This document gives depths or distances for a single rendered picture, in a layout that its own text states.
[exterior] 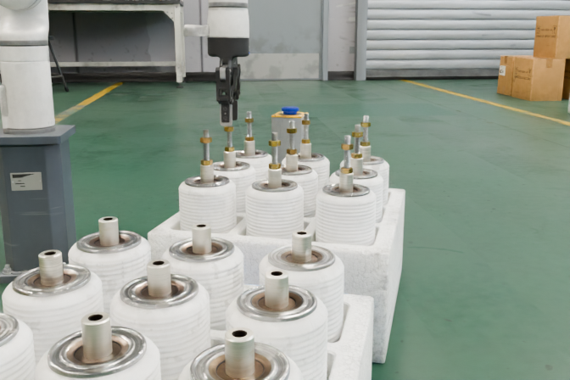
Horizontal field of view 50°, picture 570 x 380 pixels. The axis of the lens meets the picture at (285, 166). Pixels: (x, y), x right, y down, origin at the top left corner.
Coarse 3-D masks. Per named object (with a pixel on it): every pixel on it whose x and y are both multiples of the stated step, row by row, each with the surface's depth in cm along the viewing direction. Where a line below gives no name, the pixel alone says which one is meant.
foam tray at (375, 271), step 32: (160, 224) 104; (384, 224) 104; (160, 256) 100; (256, 256) 95; (352, 256) 91; (384, 256) 90; (352, 288) 92; (384, 288) 91; (384, 320) 92; (384, 352) 93
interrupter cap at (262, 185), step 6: (264, 180) 103; (282, 180) 103; (288, 180) 103; (252, 186) 99; (258, 186) 99; (264, 186) 100; (282, 186) 100; (288, 186) 99; (294, 186) 99; (270, 192) 97; (276, 192) 97
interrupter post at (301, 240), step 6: (294, 234) 68; (300, 234) 68; (306, 234) 68; (294, 240) 67; (300, 240) 67; (306, 240) 67; (294, 246) 67; (300, 246) 67; (306, 246) 67; (294, 252) 68; (300, 252) 67; (306, 252) 67; (294, 258) 68; (300, 258) 67; (306, 258) 68
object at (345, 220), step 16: (320, 192) 97; (320, 208) 96; (336, 208) 93; (352, 208) 93; (368, 208) 94; (320, 224) 96; (336, 224) 94; (352, 224) 94; (368, 224) 95; (320, 240) 97; (336, 240) 95; (352, 240) 94; (368, 240) 96
